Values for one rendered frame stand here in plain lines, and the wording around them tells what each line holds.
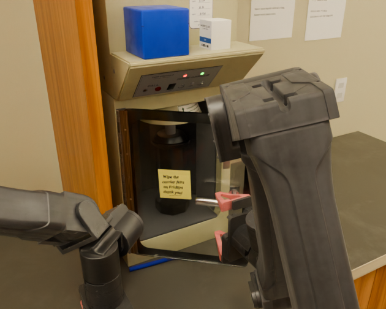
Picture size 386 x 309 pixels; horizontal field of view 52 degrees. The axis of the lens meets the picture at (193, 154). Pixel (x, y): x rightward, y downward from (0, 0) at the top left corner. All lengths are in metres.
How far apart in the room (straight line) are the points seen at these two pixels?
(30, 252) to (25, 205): 0.70
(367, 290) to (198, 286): 0.56
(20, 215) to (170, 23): 0.45
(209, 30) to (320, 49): 1.01
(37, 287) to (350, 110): 1.59
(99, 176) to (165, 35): 0.32
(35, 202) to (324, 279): 0.38
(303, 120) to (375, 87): 1.89
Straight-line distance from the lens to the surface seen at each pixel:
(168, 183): 0.93
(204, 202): 0.88
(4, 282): 1.17
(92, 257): 0.61
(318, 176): 0.31
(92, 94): 0.78
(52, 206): 0.57
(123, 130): 0.91
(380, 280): 1.41
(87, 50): 0.76
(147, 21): 0.78
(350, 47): 1.97
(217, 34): 0.88
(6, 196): 0.55
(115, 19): 0.87
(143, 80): 0.82
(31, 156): 1.37
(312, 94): 0.31
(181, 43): 0.81
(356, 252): 1.25
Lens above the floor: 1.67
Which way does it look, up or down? 25 degrees down
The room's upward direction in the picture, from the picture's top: straight up
